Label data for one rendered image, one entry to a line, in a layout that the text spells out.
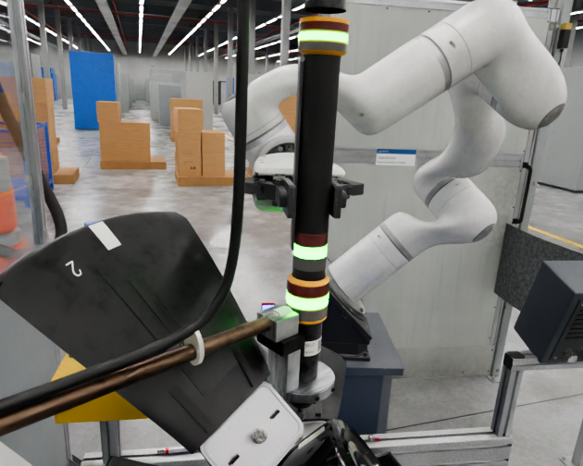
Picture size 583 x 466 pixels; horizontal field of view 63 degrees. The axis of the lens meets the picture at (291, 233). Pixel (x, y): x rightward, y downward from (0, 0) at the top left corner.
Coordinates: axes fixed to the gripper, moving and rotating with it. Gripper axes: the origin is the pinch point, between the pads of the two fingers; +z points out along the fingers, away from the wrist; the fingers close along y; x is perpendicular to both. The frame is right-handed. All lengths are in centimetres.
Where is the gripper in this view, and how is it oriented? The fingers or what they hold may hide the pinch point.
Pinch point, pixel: (311, 198)
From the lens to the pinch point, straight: 45.9
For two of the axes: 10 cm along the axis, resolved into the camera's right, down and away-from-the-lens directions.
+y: -9.9, 0.0, -1.5
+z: 1.5, 2.9, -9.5
